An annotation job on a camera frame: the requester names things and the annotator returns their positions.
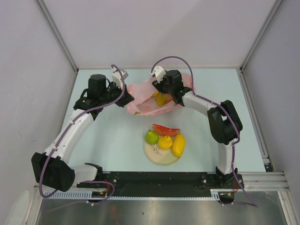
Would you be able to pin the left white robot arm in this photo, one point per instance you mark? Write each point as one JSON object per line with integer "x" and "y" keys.
{"x": 51, "y": 167}

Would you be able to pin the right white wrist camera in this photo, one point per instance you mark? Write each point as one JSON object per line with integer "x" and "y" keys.
{"x": 158, "y": 72}

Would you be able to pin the green fake pear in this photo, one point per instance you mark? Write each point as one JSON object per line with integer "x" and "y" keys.
{"x": 151, "y": 137}

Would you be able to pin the red watermelon slice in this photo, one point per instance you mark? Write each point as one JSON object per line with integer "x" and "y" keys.
{"x": 165, "y": 131}

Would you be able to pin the round cream plate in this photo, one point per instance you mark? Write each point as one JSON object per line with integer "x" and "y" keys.
{"x": 159, "y": 156}

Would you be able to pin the yellow fake fruit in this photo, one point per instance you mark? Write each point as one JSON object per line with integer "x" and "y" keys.
{"x": 161, "y": 99}

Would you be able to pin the yellow fake mango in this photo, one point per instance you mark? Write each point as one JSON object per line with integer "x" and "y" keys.
{"x": 178, "y": 145}

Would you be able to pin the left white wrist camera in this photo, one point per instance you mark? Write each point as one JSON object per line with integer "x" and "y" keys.
{"x": 116, "y": 76}

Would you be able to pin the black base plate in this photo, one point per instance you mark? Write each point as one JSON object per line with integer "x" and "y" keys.
{"x": 169, "y": 184}

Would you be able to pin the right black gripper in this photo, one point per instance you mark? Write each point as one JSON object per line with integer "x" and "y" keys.
{"x": 158, "y": 86}

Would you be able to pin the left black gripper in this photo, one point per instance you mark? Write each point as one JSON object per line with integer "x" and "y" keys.
{"x": 126, "y": 97}

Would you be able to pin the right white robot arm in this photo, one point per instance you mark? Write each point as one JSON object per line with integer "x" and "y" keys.
{"x": 225, "y": 124}

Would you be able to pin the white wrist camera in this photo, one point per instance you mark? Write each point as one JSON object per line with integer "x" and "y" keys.
{"x": 116, "y": 76}
{"x": 158, "y": 72}

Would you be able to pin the white slotted cable duct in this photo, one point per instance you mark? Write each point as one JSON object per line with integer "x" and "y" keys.
{"x": 100, "y": 195}

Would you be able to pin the yellow fake lemon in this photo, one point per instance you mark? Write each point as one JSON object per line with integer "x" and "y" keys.
{"x": 165, "y": 142}

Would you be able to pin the pink plastic bag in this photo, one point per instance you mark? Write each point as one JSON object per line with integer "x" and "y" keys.
{"x": 148, "y": 101}

